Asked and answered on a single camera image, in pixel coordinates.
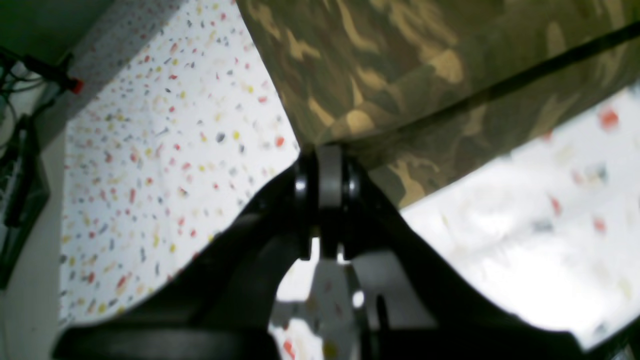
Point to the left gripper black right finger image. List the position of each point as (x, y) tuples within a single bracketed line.
[(356, 215)]

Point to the left gripper white left finger image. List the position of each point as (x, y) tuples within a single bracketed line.
[(219, 305)]

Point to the camouflage T-shirt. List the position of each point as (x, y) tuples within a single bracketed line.
[(423, 92)]

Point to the red clamp left corner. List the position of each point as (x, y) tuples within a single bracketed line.
[(57, 73)]

